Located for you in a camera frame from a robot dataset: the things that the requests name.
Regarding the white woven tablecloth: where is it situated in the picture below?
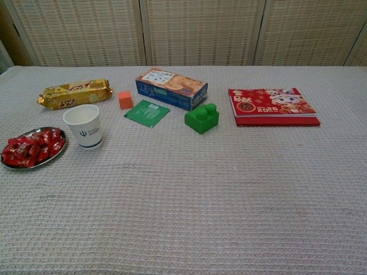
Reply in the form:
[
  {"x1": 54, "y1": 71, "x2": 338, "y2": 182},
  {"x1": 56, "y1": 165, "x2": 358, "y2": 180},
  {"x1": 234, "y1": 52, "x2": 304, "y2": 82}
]
[{"x1": 0, "y1": 65, "x2": 367, "y2": 275}]

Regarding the white paper cup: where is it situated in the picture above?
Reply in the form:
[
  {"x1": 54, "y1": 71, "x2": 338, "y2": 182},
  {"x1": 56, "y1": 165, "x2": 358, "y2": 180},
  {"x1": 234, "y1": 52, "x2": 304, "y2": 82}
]
[{"x1": 63, "y1": 104, "x2": 104, "y2": 151}]

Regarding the brown wooden screen panel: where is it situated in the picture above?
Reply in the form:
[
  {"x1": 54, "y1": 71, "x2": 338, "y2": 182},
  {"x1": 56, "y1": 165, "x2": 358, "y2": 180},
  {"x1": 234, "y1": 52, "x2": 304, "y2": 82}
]
[{"x1": 0, "y1": 0, "x2": 34, "y2": 68}]

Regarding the orange cube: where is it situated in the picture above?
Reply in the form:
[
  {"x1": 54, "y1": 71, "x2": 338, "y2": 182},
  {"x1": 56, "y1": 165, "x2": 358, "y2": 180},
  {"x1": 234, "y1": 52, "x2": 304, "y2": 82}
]
[{"x1": 118, "y1": 91, "x2": 135, "y2": 110}]

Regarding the woven folding screen panel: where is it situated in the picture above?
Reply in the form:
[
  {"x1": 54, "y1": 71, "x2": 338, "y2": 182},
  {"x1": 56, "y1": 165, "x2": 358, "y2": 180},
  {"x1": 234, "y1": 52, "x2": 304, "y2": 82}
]
[
  {"x1": 253, "y1": 0, "x2": 367, "y2": 67},
  {"x1": 4, "y1": 0, "x2": 147, "y2": 68},
  {"x1": 139, "y1": 0, "x2": 266, "y2": 67},
  {"x1": 343, "y1": 17, "x2": 367, "y2": 67}
]

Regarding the gold biscuit packet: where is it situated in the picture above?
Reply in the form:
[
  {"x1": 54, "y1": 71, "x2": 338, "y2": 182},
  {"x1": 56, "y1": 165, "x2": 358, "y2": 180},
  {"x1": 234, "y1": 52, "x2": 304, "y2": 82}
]
[{"x1": 36, "y1": 78, "x2": 113, "y2": 111}]

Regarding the green building block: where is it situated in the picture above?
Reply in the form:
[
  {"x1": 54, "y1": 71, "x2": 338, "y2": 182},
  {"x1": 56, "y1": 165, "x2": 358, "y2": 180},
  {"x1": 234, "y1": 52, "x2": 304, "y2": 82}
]
[{"x1": 184, "y1": 103, "x2": 220, "y2": 135}]

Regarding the green foil sachet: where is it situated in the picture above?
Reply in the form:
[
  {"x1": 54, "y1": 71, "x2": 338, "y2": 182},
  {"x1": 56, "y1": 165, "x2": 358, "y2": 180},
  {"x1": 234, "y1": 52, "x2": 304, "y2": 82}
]
[{"x1": 123, "y1": 99, "x2": 170, "y2": 129}]

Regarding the red 2026 desk calendar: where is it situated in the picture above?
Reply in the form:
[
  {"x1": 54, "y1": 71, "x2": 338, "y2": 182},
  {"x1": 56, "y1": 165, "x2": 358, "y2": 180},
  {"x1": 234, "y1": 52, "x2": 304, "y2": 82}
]
[{"x1": 228, "y1": 87, "x2": 321, "y2": 127}]

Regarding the blue orange cookie box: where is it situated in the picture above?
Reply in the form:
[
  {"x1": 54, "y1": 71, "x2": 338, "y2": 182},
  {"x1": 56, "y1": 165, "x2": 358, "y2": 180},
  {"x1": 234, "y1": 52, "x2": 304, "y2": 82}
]
[{"x1": 135, "y1": 68, "x2": 209, "y2": 112}]

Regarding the round steel plate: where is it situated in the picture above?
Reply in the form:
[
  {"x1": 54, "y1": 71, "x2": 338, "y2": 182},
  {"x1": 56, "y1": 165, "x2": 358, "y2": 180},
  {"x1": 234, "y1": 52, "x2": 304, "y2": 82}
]
[{"x1": 0, "y1": 127, "x2": 69, "y2": 171}]

